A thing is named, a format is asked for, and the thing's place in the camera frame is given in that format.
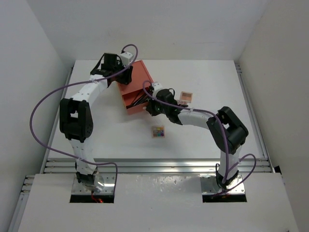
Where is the thin dark makeup brush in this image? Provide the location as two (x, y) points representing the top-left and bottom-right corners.
(128, 96), (145, 108)

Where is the orange drawer box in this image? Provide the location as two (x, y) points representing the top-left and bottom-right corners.
(118, 60), (154, 115)

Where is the black fan brush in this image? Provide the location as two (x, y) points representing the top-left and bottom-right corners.
(134, 94), (149, 105)

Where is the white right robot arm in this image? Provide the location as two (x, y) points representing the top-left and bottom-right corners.
(144, 88), (249, 189)

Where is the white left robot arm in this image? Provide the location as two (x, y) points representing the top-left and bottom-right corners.
(59, 51), (134, 192)

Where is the colourful eyeshadow palette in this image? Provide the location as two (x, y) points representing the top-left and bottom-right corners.
(151, 125), (165, 138)

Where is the pink eyeshadow palette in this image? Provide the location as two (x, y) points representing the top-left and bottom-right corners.
(177, 100), (188, 107)

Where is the brown eyeshadow palette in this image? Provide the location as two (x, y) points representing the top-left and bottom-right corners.
(180, 91), (193, 103)

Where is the white front cover panel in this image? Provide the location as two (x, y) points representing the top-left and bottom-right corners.
(19, 173), (298, 232)

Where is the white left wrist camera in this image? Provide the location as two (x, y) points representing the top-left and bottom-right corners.
(119, 52), (134, 67)

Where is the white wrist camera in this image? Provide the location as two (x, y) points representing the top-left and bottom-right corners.
(119, 52), (134, 67)
(151, 82), (163, 92)

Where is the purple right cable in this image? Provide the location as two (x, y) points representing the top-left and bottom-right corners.
(142, 80), (256, 195)

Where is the purple cable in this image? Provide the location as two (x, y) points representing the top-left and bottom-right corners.
(29, 44), (139, 193)
(142, 80), (256, 195)

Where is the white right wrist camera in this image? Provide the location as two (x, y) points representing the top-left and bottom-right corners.
(151, 82), (163, 92)

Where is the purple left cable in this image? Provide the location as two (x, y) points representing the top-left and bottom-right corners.
(29, 44), (139, 193)

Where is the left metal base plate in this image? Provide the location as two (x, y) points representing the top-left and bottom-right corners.
(71, 174), (115, 195)

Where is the metal base plate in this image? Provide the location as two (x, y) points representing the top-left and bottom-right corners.
(200, 174), (245, 195)
(71, 174), (115, 195)

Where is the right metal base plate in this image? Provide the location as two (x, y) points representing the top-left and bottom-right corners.
(200, 174), (245, 195)

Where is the aluminium frame rail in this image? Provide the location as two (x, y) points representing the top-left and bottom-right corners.
(41, 158), (275, 174)

